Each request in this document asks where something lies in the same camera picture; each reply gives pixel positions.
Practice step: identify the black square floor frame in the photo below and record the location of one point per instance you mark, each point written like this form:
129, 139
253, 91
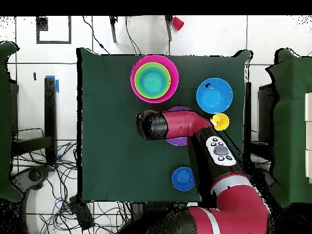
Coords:
42, 24

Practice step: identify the yellow plastic cup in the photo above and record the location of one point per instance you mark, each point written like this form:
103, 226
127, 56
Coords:
221, 123

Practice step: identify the grey tripod leg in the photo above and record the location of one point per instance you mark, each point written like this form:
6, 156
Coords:
168, 26
113, 29

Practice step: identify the green plastic bowl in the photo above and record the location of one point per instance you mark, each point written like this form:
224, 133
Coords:
137, 73

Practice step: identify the black power strip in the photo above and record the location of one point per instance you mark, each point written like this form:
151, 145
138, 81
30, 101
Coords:
81, 214

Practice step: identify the light blue plastic bowl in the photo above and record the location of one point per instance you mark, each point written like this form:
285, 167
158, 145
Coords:
214, 97

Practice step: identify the green cloth side table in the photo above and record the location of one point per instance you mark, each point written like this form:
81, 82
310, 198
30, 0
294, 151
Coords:
290, 121
4, 121

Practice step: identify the small dark blue bowl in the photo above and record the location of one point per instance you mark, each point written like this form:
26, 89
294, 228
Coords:
182, 179

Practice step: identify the red plastic cup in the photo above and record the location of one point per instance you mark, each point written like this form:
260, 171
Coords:
178, 23

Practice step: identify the purple plastic bowl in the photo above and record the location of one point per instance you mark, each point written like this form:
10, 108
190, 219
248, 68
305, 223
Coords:
178, 141

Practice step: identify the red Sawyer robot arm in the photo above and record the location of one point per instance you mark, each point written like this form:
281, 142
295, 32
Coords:
231, 207

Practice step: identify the dark green table cloth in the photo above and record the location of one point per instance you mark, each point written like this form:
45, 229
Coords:
109, 146

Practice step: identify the black office chair base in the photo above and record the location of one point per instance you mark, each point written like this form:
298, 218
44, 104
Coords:
34, 175

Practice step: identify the pink plastic bowl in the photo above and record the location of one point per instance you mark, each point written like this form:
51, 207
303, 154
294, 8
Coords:
174, 73

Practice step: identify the blue tape strip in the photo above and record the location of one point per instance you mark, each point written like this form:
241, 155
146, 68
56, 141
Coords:
57, 86

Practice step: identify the black table frame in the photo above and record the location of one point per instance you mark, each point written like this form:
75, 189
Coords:
50, 109

